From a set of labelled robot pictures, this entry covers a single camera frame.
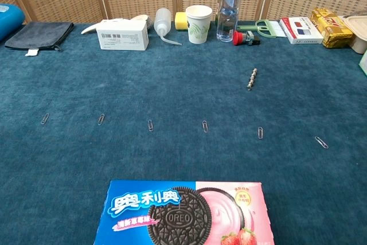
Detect leaf print paper cup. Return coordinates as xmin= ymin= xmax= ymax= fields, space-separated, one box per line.
xmin=185 ymin=5 xmax=213 ymax=45

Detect red emergency stop button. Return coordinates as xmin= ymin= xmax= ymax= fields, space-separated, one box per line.
xmin=232 ymin=30 xmax=261 ymax=46

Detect silver metal rod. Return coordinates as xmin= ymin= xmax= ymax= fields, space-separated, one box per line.
xmin=247 ymin=68 xmax=258 ymax=91

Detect teal carpet table cover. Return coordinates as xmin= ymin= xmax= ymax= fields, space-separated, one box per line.
xmin=0 ymin=21 xmax=367 ymax=245

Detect blue pink Oreo box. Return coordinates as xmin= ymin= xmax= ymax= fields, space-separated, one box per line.
xmin=93 ymin=180 xmax=275 ymax=245

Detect yellow sponge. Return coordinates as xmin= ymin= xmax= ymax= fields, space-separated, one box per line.
xmin=174 ymin=11 xmax=190 ymax=31

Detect green hand brush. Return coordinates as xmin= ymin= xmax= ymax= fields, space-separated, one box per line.
xmin=236 ymin=20 xmax=287 ymax=38

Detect yellow snack package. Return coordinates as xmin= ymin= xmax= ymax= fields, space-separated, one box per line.
xmin=309 ymin=7 xmax=354 ymax=49

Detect beige lidded food container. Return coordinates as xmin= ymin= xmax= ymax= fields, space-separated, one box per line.
xmin=341 ymin=15 xmax=367 ymax=55

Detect dark grey zip pouch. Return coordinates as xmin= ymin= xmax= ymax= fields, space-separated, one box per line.
xmin=4 ymin=21 xmax=75 ymax=57

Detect white barcode carton box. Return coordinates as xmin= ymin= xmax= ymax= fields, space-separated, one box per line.
xmin=96 ymin=20 xmax=150 ymax=51

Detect clear water bottle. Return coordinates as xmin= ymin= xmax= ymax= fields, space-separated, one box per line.
xmin=216 ymin=0 xmax=244 ymax=42

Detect blue detergent bottle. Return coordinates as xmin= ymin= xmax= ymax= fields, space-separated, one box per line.
xmin=0 ymin=3 xmax=26 ymax=42

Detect white box red blue squares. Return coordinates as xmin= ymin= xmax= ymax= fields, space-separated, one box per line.
xmin=279 ymin=17 xmax=324 ymax=45

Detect green tissue box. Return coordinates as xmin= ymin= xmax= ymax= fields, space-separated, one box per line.
xmin=358 ymin=52 xmax=367 ymax=78

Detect translucent squeeze wash bottle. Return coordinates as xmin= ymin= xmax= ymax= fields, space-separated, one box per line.
xmin=154 ymin=7 xmax=182 ymax=46

